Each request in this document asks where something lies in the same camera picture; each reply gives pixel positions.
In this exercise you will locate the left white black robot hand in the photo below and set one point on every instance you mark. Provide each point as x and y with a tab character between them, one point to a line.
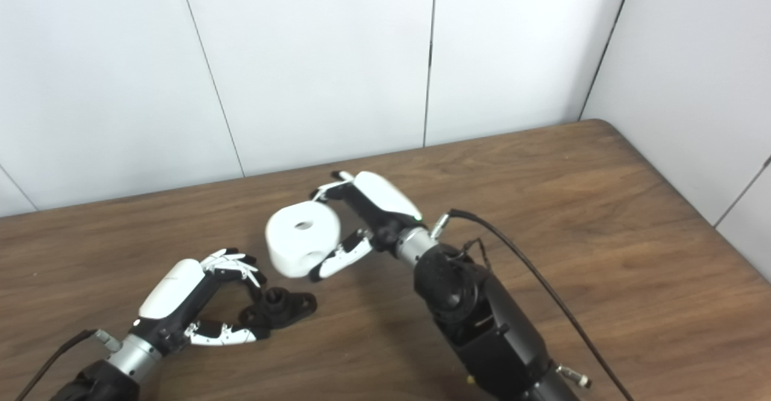
171	286

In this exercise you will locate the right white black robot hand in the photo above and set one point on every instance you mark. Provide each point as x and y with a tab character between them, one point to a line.
385	199

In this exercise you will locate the round white plastic piece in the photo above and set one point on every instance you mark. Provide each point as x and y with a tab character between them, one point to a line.
295	247

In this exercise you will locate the black flanged holder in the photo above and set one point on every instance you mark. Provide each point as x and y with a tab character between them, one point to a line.
283	307

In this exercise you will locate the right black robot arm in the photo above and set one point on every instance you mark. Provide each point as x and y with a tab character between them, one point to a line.
488	329

